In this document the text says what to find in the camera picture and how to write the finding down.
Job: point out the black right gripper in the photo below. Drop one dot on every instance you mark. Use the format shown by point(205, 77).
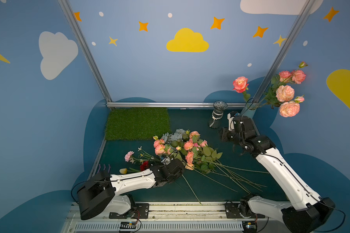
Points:
point(230, 135)

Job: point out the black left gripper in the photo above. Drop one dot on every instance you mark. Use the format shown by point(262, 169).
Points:
point(176, 168)

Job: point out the small pink carnation stem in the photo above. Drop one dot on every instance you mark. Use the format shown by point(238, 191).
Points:
point(141, 157)

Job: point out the single pink rose stem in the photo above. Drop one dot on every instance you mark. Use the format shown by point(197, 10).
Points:
point(240, 85)

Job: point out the pale pink rose spray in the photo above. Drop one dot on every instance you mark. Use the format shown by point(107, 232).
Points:
point(283, 98)

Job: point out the pink rose spray stem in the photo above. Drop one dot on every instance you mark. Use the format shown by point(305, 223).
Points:
point(290, 77)

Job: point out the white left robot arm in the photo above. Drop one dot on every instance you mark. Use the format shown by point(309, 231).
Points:
point(108, 191)

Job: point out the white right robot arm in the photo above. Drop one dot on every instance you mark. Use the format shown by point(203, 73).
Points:
point(305, 210)

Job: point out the light blue cylinder vase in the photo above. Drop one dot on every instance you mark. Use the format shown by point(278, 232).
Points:
point(249, 110)

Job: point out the clear glass vase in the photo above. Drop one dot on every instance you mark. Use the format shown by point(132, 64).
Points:
point(217, 114)

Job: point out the red carnation flower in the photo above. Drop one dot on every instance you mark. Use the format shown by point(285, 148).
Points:
point(144, 166)

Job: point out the pile of pink roses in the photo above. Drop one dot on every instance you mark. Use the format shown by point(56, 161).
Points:
point(208, 167)

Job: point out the grey blue artificial flower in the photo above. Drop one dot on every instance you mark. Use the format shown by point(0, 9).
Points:
point(178, 136)

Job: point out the purple plastic toy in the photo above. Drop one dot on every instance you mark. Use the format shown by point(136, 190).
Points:
point(102, 167)

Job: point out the green artificial grass mat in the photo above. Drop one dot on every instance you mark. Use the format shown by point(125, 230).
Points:
point(137, 123)

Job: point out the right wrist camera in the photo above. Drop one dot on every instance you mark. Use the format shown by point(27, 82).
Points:
point(230, 118)

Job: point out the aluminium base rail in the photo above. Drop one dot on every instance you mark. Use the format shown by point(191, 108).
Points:
point(174, 217)

